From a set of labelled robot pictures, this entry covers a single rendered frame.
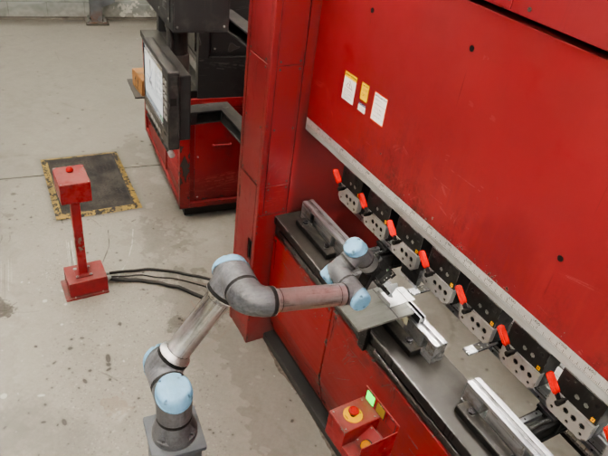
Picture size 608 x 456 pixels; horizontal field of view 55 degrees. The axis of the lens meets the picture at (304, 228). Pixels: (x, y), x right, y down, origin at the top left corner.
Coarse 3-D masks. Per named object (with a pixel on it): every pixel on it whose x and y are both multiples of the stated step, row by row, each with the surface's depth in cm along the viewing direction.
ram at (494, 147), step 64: (384, 0) 206; (448, 0) 180; (320, 64) 251; (384, 64) 213; (448, 64) 185; (512, 64) 163; (576, 64) 146; (320, 128) 261; (384, 128) 220; (448, 128) 190; (512, 128) 167; (576, 128) 149; (448, 192) 196; (512, 192) 172; (576, 192) 153; (448, 256) 202; (512, 256) 176; (576, 256) 157; (576, 320) 161
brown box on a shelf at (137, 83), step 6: (132, 72) 372; (138, 72) 364; (132, 78) 374; (138, 78) 362; (132, 84) 377; (138, 84) 364; (144, 84) 360; (132, 90) 369; (138, 90) 367; (144, 90) 362; (138, 96) 363; (144, 96) 364
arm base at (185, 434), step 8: (192, 416) 196; (152, 424) 198; (160, 424) 190; (192, 424) 195; (152, 432) 195; (160, 432) 191; (168, 432) 190; (176, 432) 191; (184, 432) 192; (192, 432) 197; (160, 440) 193; (168, 440) 191; (176, 440) 191; (184, 440) 193; (192, 440) 196; (160, 448) 193; (168, 448) 192; (176, 448) 193; (184, 448) 194
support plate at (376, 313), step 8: (376, 288) 239; (376, 296) 235; (376, 304) 231; (384, 304) 231; (400, 304) 232; (344, 312) 225; (352, 312) 225; (360, 312) 226; (368, 312) 226; (376, 312) 227; (384, 312) 227; (392, 312) 228; (400, 312) 228; (408, 312) 229; (352, 320) 221; (360, 320) 222; (368, 320) 222; (376, 320) 223; (384, 320) 224; (392, 320) 225; (360, 328) 218; (368, 328) 220
